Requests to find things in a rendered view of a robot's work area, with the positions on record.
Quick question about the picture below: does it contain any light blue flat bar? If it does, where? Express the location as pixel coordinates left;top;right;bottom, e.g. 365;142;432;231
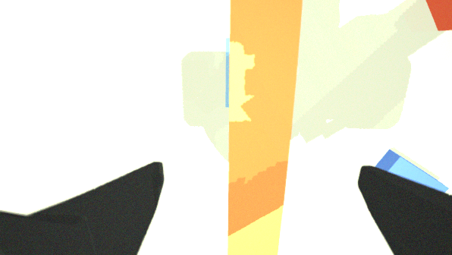
375;150;449;192

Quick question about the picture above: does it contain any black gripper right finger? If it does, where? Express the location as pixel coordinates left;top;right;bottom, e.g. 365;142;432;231
357;165;452;255

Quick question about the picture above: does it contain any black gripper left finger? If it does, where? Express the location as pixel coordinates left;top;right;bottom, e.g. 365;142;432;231
0;162;165;255

